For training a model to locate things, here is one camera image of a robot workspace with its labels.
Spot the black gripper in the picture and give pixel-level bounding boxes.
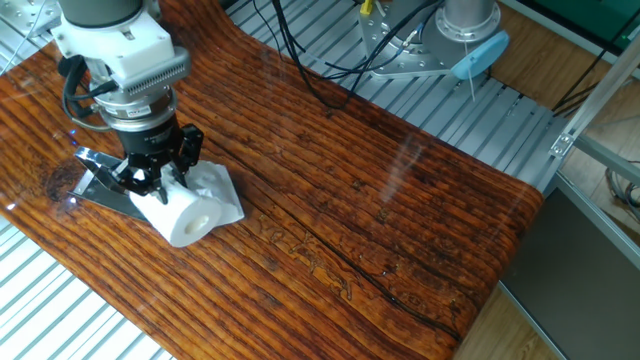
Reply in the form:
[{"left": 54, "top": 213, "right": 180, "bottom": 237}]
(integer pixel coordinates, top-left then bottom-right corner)
[{"left": 109, "top": 115, "right": 205, "bottom": 205}]

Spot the white toilet paper roll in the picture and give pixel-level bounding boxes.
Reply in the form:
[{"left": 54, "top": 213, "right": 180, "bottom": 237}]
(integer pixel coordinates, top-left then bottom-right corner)
[{"left": 128, "top": 160, "right": 246, "bottom": 249}]

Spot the shiny metal toilet paper holder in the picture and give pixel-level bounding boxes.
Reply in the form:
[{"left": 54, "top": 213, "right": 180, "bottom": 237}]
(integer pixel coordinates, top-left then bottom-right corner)
[{"left": 67, "top": 146, "right": 150, "bottom": 221}]

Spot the silver perforated metal plate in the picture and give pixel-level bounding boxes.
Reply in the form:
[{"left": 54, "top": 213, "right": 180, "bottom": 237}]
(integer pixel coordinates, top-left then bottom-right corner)
[{"left": 0, "top": 0, "right": 64, "bottom": 39}]

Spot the glossy wood-grain table mat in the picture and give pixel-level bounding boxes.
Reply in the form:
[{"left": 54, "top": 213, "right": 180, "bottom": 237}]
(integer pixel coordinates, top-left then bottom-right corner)
[{"left": 0, "top": 0, "right": 545, "bottom": 360}]

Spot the white zip tie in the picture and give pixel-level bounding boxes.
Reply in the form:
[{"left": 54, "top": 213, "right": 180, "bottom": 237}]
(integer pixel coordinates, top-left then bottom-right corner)
[{"left": 462, "top": 39, "right": 477, "bottom": 103}]

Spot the dark grey panel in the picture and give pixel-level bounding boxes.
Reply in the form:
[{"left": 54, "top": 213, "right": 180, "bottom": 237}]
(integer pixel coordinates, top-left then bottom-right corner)
[{"left": 499, "top": 187, "right": 640, "bottom": 360}]

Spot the green board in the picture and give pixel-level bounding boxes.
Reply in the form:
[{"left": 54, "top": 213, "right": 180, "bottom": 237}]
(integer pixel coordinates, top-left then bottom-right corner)
[{"left": 529, "top": 0, "right": 640, "bottom": 51}]

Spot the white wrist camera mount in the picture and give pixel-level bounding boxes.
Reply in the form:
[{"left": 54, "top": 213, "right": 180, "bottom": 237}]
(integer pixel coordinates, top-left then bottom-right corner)
[{"left": 51, "top": 9, "right": 192, "bottom": 96}]

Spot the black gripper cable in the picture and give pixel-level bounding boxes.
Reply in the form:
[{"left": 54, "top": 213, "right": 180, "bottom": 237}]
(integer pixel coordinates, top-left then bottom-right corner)
[{"left": 57, "top": 53, "right": 121, "bottom": 134}]

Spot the thin white cable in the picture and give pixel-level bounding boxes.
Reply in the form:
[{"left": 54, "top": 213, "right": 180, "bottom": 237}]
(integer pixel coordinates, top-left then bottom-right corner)
[{"left": 0, "top": 0, "right": 50, "bottom": 75}]

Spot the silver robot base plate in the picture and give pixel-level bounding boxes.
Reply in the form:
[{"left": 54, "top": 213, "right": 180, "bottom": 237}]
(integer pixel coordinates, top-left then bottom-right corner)
[{"left": 358, "top": 0, "right": 469, "bottom": 81}]

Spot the cable with metal connector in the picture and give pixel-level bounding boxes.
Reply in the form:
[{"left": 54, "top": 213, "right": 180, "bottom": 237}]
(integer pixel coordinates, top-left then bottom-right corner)
[{"left": 399, "top": 0, "right": 446, "bottom": 51}]

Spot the black floor cable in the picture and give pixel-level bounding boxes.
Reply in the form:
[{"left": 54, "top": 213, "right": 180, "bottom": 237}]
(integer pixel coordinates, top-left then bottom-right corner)
[{"left": 552, "top": 19, "right": 640, "bottom": 119}]

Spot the aluminium frame rail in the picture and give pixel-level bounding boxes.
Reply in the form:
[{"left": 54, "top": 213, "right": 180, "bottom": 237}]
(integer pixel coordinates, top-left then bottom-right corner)
[
  {"left": 544, "top": 172, "right": 640, "bottom": 271},
  {"left": 573, "top": 134, "right": 640, "bottom": 186}
]

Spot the aluminium frame post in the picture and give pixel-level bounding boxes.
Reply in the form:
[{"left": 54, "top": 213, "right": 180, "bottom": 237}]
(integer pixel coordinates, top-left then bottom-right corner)
[{"left": 548, "top": 34, "right": 640, "bottom": 160}]

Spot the grey cable bundle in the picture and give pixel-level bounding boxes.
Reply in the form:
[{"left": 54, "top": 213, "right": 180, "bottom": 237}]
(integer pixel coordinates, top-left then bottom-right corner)
[{"left": 604, "top": 159, "right": 640, "bottom": 224}]

